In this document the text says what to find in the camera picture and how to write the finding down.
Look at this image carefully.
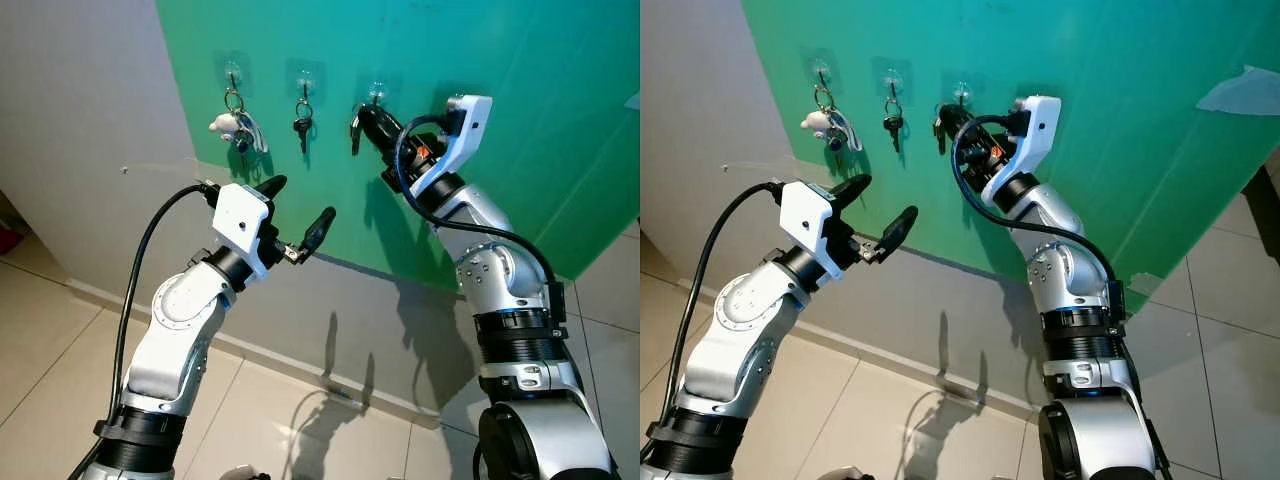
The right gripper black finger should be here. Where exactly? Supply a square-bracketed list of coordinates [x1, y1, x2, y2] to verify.
[950, 104, 989, 141]
[937, 106, 973, 153]
[358, 106, 396, 153]
[372, 104, 409, 141]

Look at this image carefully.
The key bunch with white plush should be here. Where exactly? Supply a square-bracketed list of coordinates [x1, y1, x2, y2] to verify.
[798, 85, 863, 156]
[207, 88, 269, 156]

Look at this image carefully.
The clear tape strip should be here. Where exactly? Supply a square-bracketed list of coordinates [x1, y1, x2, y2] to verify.
[120, 158, 201, 181]
[720, 158, 791, 181]

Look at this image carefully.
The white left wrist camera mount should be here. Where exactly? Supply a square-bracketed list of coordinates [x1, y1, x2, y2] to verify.
[778, 182, 843, 281]
[212, 182, 276, 281]

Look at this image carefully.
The black key on ring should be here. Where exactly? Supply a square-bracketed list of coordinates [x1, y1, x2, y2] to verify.
[882, 98, 904, 156]
[293, 98, 315, 156]

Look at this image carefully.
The green wall board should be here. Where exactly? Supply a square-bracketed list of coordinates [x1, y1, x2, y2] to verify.
[740, 0, 1280, 306]
[155, 0, 641, 293]

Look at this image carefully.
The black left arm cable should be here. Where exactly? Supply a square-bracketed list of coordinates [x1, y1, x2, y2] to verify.
[645, 180, 786, 471]
[68, 180, 221, 480]

